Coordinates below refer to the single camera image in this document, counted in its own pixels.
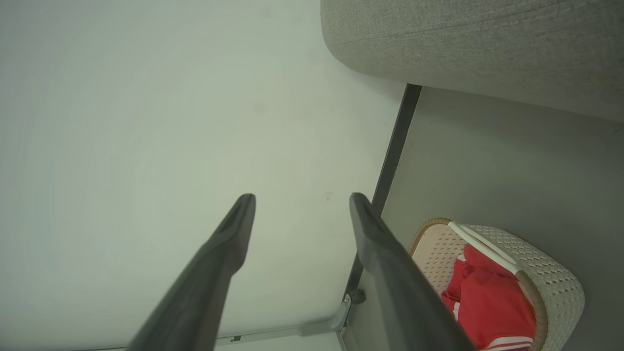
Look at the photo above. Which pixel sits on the red white-trimmed garment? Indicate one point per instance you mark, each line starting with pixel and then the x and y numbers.
pixel 492 307

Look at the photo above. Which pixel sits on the black wall baseboard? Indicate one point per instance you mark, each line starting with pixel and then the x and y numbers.
pixel 395 146

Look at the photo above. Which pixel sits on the black caster wheel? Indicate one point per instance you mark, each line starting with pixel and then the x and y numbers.
pixel 357 296

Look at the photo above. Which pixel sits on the cream perforated laundry basket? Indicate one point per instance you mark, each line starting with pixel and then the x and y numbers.
pixel 551 278

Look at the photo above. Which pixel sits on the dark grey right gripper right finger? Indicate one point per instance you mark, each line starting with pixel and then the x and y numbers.
pixel 395 292

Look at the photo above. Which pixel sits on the grey fabric sofa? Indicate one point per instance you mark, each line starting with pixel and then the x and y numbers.
pixel 487 39

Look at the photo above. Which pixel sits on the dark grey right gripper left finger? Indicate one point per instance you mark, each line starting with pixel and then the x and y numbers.
pixel 204 287

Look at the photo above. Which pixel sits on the grey metal partition foot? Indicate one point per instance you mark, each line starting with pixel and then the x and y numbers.
pixel 321 325

